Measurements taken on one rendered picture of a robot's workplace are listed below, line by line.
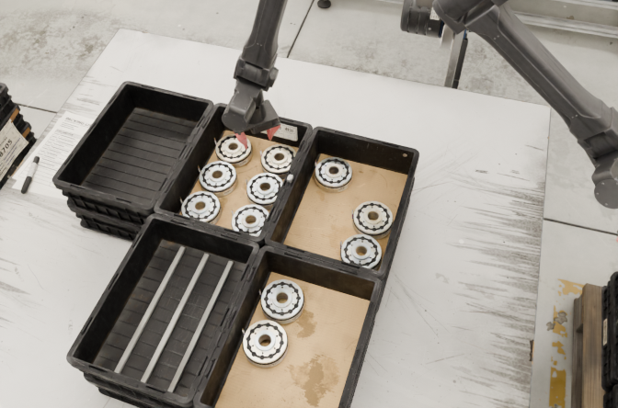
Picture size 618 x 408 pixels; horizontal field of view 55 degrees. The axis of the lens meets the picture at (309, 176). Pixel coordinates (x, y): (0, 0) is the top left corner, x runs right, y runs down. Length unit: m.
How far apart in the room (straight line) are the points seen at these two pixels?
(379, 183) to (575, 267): 1.20
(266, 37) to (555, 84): 0.53
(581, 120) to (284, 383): 0.82
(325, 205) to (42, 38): 2.46
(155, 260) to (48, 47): 2.25
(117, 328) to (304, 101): 0.97
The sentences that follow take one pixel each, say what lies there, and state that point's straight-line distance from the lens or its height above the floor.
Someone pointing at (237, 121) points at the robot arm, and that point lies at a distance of 1.26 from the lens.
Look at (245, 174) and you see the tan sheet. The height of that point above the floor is 0.83.
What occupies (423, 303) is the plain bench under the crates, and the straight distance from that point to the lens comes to 1.63.
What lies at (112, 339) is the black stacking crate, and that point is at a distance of 1.52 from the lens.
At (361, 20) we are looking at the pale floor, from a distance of 3.47.
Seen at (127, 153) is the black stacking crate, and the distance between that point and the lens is 1.82.
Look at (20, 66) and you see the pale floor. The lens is 3.60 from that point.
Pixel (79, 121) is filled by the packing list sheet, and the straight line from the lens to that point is 2.14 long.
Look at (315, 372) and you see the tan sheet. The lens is 1.41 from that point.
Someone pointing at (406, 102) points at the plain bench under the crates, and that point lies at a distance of 2.05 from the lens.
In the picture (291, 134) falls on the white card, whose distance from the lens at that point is 1.70.
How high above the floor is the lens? 2.17
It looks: 53 degrees down
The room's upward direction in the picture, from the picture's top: 3 degrees counter-clockwise
